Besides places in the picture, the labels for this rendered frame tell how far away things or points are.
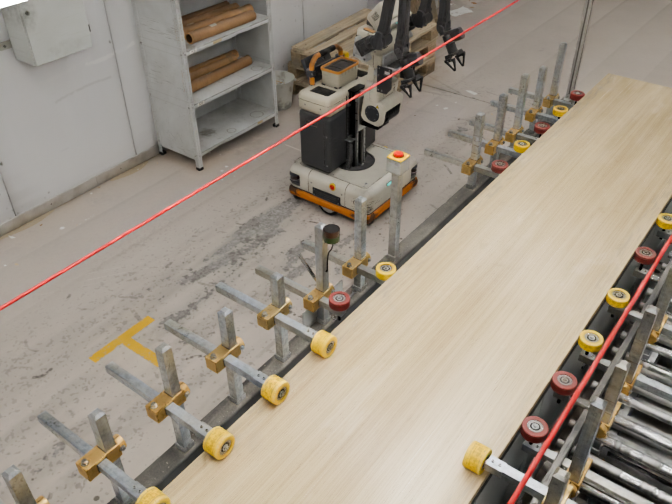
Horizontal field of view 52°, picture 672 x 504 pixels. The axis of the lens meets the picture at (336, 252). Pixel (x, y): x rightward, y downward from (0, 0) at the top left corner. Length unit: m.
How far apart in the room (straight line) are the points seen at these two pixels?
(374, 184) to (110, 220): 1.77
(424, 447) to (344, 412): 0.27
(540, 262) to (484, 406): 0.80
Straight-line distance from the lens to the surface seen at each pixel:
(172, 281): 4.16
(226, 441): 2.06
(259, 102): 5.77
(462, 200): 3.50
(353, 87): 4.40
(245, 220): 4.58
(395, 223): 2.94
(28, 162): 4.84
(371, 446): 2.10
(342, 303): 2.52
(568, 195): 3.27
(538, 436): 2.19
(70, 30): 4.52
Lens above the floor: 2.58
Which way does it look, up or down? 37 degrees down
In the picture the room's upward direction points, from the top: 1 degrees counter-clockwise
